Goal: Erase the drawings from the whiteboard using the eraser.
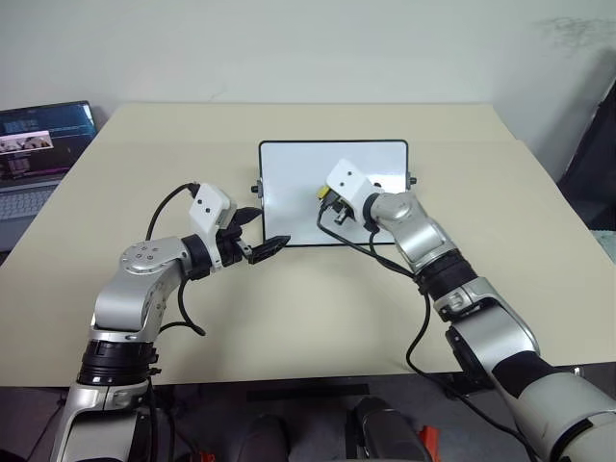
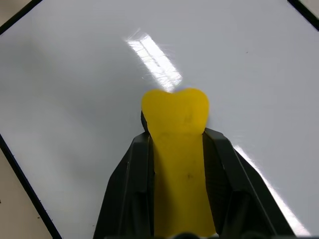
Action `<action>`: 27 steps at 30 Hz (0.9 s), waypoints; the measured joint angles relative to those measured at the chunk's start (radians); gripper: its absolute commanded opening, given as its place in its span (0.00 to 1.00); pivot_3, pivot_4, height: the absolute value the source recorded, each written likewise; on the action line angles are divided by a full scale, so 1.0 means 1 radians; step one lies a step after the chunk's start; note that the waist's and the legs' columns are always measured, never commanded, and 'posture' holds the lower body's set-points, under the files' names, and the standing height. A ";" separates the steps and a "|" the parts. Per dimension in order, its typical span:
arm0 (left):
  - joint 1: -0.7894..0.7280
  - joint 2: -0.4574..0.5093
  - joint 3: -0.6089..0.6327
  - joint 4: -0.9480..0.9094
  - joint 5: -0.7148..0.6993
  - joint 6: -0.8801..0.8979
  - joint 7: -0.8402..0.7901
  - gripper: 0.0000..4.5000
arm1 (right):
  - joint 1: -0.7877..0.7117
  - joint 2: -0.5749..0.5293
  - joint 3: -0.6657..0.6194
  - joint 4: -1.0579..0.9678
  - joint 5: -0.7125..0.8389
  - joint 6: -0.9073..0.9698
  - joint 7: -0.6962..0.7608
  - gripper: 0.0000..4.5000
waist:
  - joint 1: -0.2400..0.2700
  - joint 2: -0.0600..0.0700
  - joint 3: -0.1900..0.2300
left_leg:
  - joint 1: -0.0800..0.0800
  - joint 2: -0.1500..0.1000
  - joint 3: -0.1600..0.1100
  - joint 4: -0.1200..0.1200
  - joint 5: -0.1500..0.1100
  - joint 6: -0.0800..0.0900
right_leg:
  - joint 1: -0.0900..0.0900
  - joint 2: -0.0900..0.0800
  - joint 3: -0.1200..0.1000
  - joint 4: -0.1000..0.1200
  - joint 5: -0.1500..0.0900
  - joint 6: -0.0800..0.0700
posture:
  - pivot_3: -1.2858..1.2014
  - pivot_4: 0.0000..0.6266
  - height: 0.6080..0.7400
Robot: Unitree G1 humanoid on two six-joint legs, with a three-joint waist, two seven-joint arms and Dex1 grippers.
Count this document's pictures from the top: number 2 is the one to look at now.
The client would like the black-framed whiteboard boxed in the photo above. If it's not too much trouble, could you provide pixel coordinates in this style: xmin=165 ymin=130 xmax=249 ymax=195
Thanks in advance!
xmin=0 ymin=0 xmax=319 ymax=239

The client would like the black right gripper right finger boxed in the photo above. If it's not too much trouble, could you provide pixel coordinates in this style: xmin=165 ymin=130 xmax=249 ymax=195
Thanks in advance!
xmin=202 ymin=126 xmax=297 ymax=239

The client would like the yellow whiteboard eraser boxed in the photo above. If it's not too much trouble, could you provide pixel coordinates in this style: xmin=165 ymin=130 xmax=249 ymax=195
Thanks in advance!
xmin=141 ymin=87 xmax=216 ymax=239

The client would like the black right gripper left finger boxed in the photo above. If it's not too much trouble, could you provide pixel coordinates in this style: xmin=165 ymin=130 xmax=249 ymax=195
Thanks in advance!
xmin=92 ymin=131 xmax=156 ymax=239

